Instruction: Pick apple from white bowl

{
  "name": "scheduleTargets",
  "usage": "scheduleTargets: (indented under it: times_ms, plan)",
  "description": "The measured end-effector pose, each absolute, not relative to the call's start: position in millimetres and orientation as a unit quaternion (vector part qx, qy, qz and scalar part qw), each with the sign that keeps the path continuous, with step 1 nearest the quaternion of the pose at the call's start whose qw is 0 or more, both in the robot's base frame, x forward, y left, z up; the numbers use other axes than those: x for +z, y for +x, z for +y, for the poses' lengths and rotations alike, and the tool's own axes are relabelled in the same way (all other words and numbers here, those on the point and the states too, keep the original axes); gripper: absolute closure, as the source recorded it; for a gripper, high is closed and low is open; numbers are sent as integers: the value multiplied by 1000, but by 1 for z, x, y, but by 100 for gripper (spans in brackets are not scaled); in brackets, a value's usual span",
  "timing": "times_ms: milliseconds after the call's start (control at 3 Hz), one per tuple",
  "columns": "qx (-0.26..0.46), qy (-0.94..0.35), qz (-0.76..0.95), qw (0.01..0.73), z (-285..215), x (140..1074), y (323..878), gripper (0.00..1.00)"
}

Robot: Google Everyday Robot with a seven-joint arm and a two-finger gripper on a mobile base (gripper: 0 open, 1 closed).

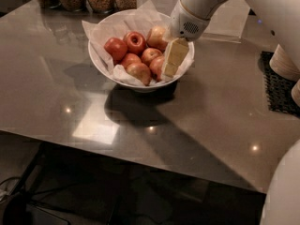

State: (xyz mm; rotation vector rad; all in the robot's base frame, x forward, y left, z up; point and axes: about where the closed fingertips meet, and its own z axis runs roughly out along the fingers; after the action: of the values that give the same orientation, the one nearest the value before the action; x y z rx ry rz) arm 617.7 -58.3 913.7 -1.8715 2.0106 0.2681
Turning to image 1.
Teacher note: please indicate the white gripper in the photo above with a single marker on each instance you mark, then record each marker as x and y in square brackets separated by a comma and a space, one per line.
[185, 23]

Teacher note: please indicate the large red apple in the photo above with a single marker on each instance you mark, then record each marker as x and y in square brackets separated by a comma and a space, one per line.
[156, 68]

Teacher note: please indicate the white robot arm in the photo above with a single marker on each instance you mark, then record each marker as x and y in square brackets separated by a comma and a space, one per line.
[281, 17]

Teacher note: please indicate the yellowish apple at back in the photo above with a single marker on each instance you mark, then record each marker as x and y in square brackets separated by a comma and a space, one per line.
[155, 38]

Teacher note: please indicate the red apple in centre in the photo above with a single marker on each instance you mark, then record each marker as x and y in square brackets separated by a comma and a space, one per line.
[149, 55]

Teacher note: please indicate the red apple with stem cavity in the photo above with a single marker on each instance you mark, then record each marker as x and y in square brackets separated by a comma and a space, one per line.
[135, 42]

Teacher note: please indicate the yellow-red apple at front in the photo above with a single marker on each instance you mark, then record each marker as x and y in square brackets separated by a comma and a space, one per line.
[140, 71]

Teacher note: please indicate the small red apple lower centre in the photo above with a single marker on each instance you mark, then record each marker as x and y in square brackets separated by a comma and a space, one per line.
[130, 58]

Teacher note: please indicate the dark red apple left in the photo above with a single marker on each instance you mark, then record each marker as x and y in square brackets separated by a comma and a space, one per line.
[116, 48]

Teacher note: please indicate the white bowl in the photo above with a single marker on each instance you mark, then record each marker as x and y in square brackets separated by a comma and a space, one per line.
[100, 63]

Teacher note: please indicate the white paper liner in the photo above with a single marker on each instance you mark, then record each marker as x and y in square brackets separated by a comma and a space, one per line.
[106, 32]

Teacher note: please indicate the clear acrylic sign holder right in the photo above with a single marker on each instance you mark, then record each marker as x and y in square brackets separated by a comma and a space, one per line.
[228, 22]

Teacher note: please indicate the stacked paper cups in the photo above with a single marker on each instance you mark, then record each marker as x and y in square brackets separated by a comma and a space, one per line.
[283, 65]

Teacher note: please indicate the dark round object on floor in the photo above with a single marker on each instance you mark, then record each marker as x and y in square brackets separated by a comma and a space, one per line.
[13, 210]

